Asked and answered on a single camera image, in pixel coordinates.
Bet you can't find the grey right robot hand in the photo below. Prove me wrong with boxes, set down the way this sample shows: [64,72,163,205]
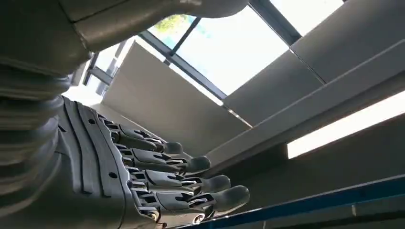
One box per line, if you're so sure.
[0,0,251,229]

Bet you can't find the ceiling light strip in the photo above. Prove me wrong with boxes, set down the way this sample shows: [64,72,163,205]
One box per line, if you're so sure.
[286,92,405,160]

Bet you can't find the black window frame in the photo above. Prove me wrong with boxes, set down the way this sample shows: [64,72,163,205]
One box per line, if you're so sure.
[82,0,301,102]

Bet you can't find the blue metal rail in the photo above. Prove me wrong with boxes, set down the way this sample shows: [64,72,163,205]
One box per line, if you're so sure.
[177,175,405,229]

